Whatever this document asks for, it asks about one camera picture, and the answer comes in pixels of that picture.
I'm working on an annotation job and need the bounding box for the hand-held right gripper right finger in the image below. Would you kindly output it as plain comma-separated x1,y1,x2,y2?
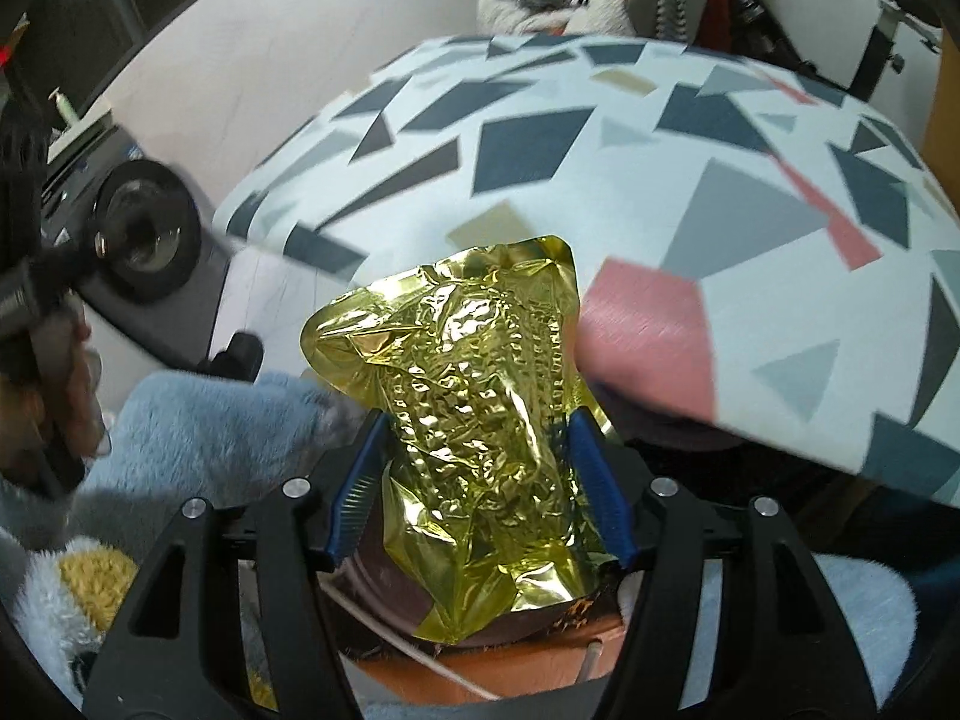
566,409,878,720

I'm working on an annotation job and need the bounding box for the dark framed window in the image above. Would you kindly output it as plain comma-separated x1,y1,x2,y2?
22,0,248,106

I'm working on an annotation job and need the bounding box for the orange plastic object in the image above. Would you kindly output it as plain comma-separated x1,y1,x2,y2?
341,619,632,707

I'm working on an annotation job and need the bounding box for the gold foil bag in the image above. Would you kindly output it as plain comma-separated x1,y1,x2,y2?
300,234,623,644

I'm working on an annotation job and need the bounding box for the red garment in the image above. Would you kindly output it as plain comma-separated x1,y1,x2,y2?
701,0,734,50

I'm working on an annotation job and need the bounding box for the brown bowl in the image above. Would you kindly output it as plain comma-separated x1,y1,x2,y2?
330,577,602,700

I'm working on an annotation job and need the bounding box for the white bottle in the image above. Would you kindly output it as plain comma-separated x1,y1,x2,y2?
49,86,81,130

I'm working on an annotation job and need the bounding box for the white fleece garment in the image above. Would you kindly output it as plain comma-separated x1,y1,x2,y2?
476,0,638,36

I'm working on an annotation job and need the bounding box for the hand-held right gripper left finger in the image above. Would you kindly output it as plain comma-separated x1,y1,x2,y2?
79,409,391,720

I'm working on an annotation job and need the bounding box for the person's left hand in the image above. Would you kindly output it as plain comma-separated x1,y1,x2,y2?
0,300,106,470

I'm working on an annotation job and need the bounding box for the geometric patterned table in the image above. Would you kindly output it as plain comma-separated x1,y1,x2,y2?
214,34,960,507

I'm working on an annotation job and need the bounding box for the yellow wooden panel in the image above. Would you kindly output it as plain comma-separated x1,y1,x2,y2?
926,67,960,220

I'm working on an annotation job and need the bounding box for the washing machine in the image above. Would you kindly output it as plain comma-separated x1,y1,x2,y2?
41,120,241,368

